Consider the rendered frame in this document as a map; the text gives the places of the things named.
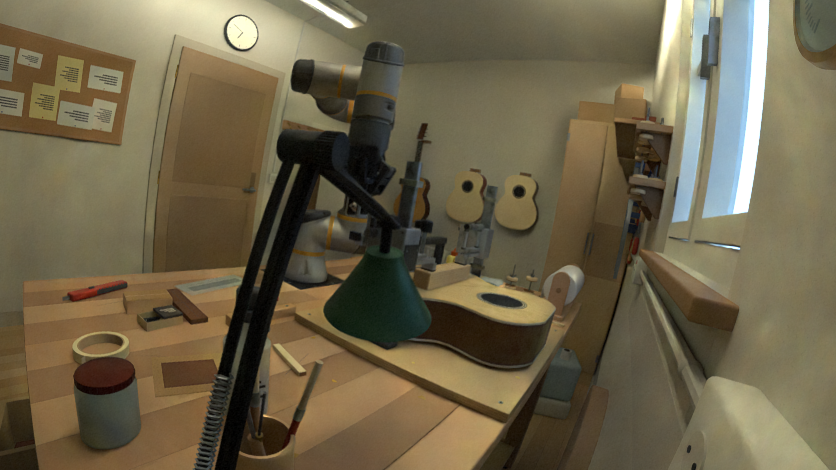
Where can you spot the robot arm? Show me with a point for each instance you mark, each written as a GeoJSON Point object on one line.
{"type": "Point", "coordinates": [375, 78]}

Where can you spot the pale wooden caul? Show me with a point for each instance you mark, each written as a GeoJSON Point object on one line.
{"type": "Point", "coordinates": [441, 277]}

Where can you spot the cork notice board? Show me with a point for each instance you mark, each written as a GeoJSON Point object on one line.
{"type": "Point", "coordinates": [65, 85]}

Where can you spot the pale grey ruled sheet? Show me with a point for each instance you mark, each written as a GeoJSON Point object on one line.
{"type": "Point", "coordinates": [209, 285]}

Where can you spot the masking tape roll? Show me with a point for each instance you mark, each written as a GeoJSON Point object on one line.
{"type": "Point", "coordinates": [82, 349]}

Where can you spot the small wooden spool clamp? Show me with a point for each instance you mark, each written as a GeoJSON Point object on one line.
{"type": "Point", "coordinates": [532, 282]}
{"type": "Point", "coordinates": [512, 279]}

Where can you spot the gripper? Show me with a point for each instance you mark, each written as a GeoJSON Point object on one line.
{"type": "Point", "coordinates": [373, 153]}

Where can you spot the tan plywood cradle board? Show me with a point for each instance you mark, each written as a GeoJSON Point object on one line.
{"type": "Point", "coordinates": [444, 379]}

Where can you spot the long white radiator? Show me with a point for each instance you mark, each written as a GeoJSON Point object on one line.
{"type": "Point", "coordinates": [666, 352]}

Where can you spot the round wall clock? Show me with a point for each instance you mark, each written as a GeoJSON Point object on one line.
{"type": "Point", "coordinates": [241, 32]}

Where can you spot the wooden wall shelf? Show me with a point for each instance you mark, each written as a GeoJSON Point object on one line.
{"type": "Point", "coordinates": [643, 163]}

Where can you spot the pale wooden stick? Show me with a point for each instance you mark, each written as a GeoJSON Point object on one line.
{"type": "Point", "coordinates": [289, 359]}

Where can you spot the tall wooden cabinet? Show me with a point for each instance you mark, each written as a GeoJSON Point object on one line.
{"type": "Point", "coordinates": [581, 196]}

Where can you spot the small open cardboard box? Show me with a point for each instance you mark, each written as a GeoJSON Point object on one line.
{"type": "Point", "coordinates": [157, 320]}

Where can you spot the dark guitar with neck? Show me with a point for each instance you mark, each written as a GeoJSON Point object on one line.
{"type": "Point", "coordinates": [423, 140]}

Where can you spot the dark brown wooden strip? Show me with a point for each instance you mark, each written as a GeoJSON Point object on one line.
{"type": "Point", "coordinates": [188, 307]}

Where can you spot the wooden door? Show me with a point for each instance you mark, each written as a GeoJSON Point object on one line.
{"type": "Point", "coordinates": [215, 163]}

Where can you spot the grey metal clamp body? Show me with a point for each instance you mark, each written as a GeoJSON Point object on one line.
{"type": "Point", "coordinates": [477, 242]}
{"type": "Point", "coordinates": [411, 196]}

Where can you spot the small yellow bottle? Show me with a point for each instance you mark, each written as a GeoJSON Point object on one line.
{"type": "Point", "coordinates": [451, 258]}

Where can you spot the blue-grey canister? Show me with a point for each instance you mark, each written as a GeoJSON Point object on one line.
{"type": "Point", "coordinates": [560, 379]}

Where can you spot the brush with red ferrule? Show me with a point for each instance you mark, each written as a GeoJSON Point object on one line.
{"type": "Point", "coordinates": [304, 405]}

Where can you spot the window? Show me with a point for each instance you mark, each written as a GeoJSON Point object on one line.
{"type": "Point", "coordinates": [718, 130]}

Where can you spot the ceiling light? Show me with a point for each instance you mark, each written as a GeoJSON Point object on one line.
{"type": "Point", "coordinates": [333, 12]}

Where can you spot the brown square pad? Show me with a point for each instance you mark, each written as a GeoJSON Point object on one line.
{"type": "Point", "coordinates": [189, 373]}

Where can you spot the pale wooden guitar body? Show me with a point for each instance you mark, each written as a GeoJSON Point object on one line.
{"type": "Point", "coordinates": [483, 326]}

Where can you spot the black square base plate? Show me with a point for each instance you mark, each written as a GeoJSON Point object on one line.
{"type": "Point", "coordinates": [313, 283]}

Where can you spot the white rounded cover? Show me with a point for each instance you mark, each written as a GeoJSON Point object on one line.
{"type": "Point", "coordinates": [738, 431]}

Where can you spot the green desk lamp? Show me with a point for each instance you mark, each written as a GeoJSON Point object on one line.
{"type": "Point", "coordinates": [379, 294]}

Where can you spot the plain wooden block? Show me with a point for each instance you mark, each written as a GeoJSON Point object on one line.
{"type": "Point", "coordinates": [145, 300]}

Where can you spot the pale hanging guitar body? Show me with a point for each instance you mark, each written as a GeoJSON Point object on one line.
{"type": "Point", "coordinates": [466, 199]}
{"type": "Point", "coordinates": [516, 206]}

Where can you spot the white paper roll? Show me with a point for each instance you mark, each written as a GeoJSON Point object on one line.
{"type": "Point", "coordinates": [573, 281]}

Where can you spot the wooden brush cup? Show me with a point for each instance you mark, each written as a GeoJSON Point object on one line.
{"type": "Point", "coordinates": [274, 450]}

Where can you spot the wooden roll holder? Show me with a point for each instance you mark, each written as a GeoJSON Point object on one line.
{"type": "Point", "coordinates": [556, 297]}

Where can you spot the white jar dark red lid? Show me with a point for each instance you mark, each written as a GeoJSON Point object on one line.
{"type": "Point", "coordinates": [108, 411]}

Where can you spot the wooden window ledge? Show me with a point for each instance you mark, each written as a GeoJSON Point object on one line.
{"type": "Point", "coordinates": [692, 294]}

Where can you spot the round wooden framed dial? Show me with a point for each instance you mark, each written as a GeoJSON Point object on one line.
{"type": "Point", "coordinates": [818, 26]}

